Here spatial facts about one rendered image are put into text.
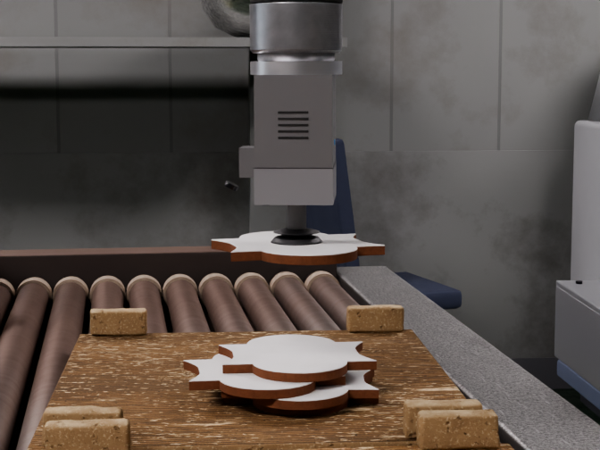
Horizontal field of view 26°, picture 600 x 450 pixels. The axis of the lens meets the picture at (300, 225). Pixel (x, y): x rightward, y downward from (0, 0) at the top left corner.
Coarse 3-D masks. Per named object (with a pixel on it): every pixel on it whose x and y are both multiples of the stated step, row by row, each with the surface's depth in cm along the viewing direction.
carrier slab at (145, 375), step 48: (96, 336) 134; (144, 336) 134; (192, 336) 134; (240, 336) 134; (336, 336) 134; (384, 336) 134; (96, 384) 114; (144, 384) 114; (384, 384) 114; (432, 384) 114; (144, 432) 99; (192, 432) 99; (240, 432) 99; (288, 432) 99; (336, 432) 99; (384, 432) 99
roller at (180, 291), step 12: (180, 276) 180; (168, 288) 178; (180, 288) 172; (192, 288) 174; (168, 300) 172; (180, 300) 164; (192, 300) 164; (180, 312) 157; (192, 312) 155; (180, 324) 151; (192, 324) 148; (204, 324) 150
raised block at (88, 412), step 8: (48, 408) 96; (56, 408) 96; (64, 408) 96; (72, 408) 96; (80, 408) 96; (88, 408) 96; (96, 408) 96; (104, 408) 96; (112, 408) 96; (120, 408) 96; (48, 416) 95; (56, 416) 95; (64, 416) 95; (72, 416) 95; (80, 416) 95; (88, 416) 95; (96, 416) 95; (104, 416) 95; (112, 416) 95; (120, 416) 95
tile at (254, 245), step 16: (224, 240) 109; (240, 240) 109; (256, 240) 109; (336, 240) 108; (352, 240) 108; (240, 256) 103; (256, 256) 103; (272, 256) 102; (288, 256) 101; (304, 256) 101; (320, 256) 101; (336, 256) 101; (352, 256) 103
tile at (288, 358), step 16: (272, 336) 118; (288, 336) 118; (304, 336) 118; (224, 352) 114; (240, 352) 111; (256, 352) 111; (272, 352) 111; (288, 352) 111; (304, 352) 111; (320, 352) 111; (336, 352) 111; (352, 352) 111; (224, 368) 107; (240, 368) 107; (256, 368) 106; (272, 368) 106; (288, 368) 106; (304, 368) 106; (320, 368) 106; (336, 368) 106; (352, 368) 108; (368, 368) 108
